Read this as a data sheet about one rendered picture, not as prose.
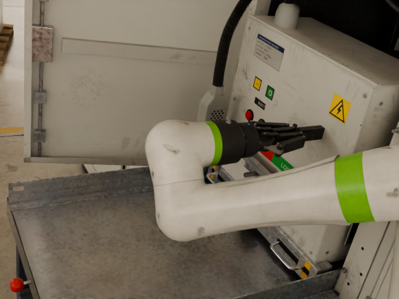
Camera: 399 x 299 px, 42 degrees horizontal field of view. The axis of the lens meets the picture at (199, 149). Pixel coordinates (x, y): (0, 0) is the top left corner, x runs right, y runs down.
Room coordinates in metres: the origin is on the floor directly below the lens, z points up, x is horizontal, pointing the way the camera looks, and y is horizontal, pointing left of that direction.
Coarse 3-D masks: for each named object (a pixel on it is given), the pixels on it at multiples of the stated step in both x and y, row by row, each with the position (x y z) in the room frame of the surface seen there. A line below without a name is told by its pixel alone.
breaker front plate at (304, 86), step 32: (256, 32) 1.37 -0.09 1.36; (256, 64) 1.35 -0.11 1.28; (288, 64) 1.24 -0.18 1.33; (320, 64) 1.15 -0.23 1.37; (256, 96) 1.32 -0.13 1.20; (288, 96) 1.22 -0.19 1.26; (320, 96) 1.13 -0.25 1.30; (352, 96) 1.05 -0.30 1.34; (352, 128) 1.03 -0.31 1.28; (288, 160) 1.16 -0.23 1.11; (320, 160) 1.08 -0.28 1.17
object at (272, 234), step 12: (228, 180) 1.34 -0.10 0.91; (264, 228) 1.16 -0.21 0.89; (276, 228) 1.12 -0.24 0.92; (276, 240) 1.11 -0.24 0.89; (288, 240) 1.08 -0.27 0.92; (288, 252) 1.07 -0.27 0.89; (300, 252) 1.04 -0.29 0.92; (312, 264) 1.00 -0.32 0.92; (324, 264) 1.01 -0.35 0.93; (300, 276) 1.02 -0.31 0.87
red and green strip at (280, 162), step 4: (264, 152) 1.24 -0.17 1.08; (268, 152) 1.23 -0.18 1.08; (272, 152) 1.22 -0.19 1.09; (268, 156) 1.23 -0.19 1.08; (272, 156) 1.22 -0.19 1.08; (272, 160) 1.21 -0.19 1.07; (276, 160) 1.20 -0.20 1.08; (280, 160) 1.19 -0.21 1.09; (284, 160) 1.17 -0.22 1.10; (276, 164) 1.20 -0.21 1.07; (280, 164) 1.18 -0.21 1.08; (284, 164) 1.17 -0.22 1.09; (288, 164) 1.16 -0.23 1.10; (280, 168) 1.18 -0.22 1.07; (284, 168) 1.17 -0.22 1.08; (288, 168) 1.16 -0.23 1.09
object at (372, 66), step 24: (264, 24) 1.35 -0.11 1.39; (312, 24) 1.45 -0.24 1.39; (312, 48) 1.19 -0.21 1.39; (336, 48) 1.24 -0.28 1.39; (360, 48) 1.29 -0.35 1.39; (360, 72) 1.08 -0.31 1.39; (384, 72) 1.11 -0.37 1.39; (384, 96) 1.03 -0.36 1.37; (384, 120) 1.04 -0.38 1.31; (360, 144) 1.02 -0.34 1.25; (384, 144) 1.06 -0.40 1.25; (336, 240) 1.03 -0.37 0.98
